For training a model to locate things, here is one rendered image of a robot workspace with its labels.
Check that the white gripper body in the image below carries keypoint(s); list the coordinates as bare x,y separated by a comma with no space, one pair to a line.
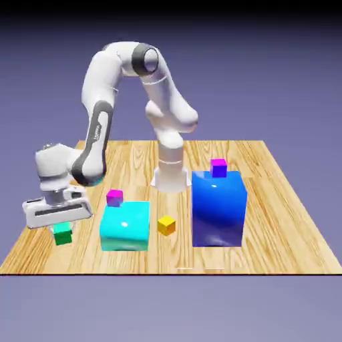
57,212

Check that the small green cube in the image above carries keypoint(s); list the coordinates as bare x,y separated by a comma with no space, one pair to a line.
63,233

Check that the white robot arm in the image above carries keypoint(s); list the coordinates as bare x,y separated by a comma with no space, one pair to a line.
163,88

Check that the small magenta cube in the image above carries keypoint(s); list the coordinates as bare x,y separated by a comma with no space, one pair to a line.
114,198
218,168

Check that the small yellow cube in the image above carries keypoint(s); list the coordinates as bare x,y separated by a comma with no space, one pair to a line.
166,225

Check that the large cyan box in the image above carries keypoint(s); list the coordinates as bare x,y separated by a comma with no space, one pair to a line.
124,227

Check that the large blue box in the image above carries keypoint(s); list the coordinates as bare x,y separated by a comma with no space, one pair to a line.
217,208

